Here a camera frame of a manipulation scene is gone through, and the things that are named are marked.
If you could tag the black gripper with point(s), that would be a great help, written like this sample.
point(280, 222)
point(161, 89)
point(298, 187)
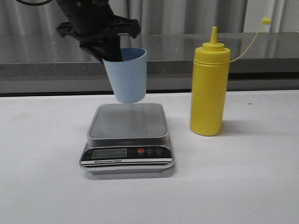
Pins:
point(92, 20)

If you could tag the grey stone counter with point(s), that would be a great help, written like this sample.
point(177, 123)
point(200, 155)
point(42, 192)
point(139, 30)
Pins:
point(51, 65)

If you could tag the grey curtain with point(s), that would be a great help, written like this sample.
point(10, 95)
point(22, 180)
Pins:
point(163, 17)

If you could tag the silver electronic kitchen scale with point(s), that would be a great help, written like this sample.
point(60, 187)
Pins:
point(128, 138)

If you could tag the yellow squeeze bottle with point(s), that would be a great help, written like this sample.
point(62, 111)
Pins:
point(209, 83)

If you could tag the light blue plastic cup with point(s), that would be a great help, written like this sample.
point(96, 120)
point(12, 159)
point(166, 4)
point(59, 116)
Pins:
point(128, 78)

